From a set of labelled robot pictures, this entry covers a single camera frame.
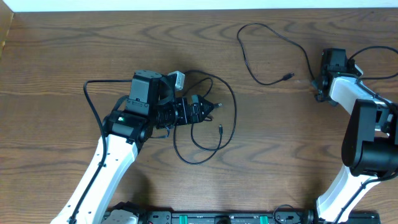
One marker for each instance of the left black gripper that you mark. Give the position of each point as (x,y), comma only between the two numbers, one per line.
(186,118)

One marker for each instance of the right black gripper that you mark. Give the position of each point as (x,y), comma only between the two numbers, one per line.
(314,82)

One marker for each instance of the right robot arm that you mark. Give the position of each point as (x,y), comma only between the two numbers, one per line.
(369,147)

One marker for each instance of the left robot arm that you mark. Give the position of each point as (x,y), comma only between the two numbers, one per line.
(151,104)

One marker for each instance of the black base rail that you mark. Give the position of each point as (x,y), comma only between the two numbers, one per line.
(127,212)

